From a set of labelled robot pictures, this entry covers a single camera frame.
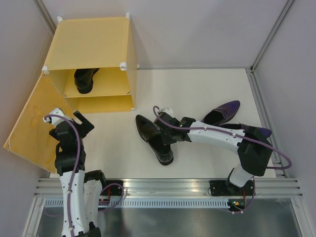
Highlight black pointed loafer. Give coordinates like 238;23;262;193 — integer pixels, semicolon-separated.
135;115;174;166

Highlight black leather shoe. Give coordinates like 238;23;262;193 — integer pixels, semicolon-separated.
74;68;99;94

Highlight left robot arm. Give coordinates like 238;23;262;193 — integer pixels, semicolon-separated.
43;108;108;237

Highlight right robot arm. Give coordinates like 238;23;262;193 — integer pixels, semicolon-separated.
154;112;272;195

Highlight yellow shoe cabinet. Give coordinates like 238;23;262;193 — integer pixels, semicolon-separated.
42;14;139;113

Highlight purple loafer upper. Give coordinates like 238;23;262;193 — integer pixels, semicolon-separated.
201;100;240;126

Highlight purple loafer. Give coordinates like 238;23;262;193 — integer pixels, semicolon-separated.
201;100;240;126
220;123;272;138

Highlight purple loafer lower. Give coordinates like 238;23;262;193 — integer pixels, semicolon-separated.
220;123;272;138

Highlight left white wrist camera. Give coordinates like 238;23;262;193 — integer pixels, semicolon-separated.
42;108;73;128

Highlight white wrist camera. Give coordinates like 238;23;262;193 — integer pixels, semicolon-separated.
158;108;174;117
42;108;73;128

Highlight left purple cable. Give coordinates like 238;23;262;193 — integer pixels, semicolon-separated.
44;115;124;233

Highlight purple cable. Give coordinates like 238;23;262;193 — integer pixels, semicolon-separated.
152;105;293;215
44;115;124;233

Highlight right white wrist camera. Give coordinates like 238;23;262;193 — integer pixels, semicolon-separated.
158;108;174;117

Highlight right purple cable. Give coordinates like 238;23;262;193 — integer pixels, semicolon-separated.
152;105;293;215

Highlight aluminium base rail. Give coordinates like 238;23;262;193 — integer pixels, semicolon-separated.
34;178;303;198

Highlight white slotted cable duct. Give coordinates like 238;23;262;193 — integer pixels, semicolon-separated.
45;198;230;209

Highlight left aluminium frame post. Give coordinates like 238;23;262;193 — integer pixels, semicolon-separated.
33;0;56;34

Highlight right aluminium frame profile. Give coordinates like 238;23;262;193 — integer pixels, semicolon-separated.
244;0;316;236

